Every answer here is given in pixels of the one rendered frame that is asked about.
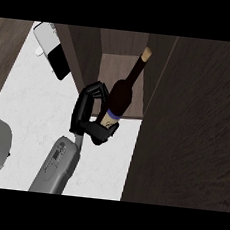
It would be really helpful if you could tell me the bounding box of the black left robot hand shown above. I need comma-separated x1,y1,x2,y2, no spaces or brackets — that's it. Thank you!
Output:
68,78,125,148

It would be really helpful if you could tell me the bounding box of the dark wine bottle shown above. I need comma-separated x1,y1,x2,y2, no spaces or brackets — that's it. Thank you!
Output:
96,42,154,134

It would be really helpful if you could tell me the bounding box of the dark wooden cabinet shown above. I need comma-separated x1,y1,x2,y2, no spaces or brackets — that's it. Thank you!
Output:
45,22,180,125

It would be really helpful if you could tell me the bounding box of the dark wooden cabinet door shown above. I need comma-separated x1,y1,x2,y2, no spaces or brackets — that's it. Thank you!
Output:
120,31,230,214

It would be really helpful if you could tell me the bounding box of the silver and black appliance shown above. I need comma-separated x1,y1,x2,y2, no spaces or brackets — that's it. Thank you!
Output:
28,20,77,82

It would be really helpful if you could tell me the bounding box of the dark wooden panel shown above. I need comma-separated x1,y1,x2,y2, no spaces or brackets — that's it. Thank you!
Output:
0,16,34,117

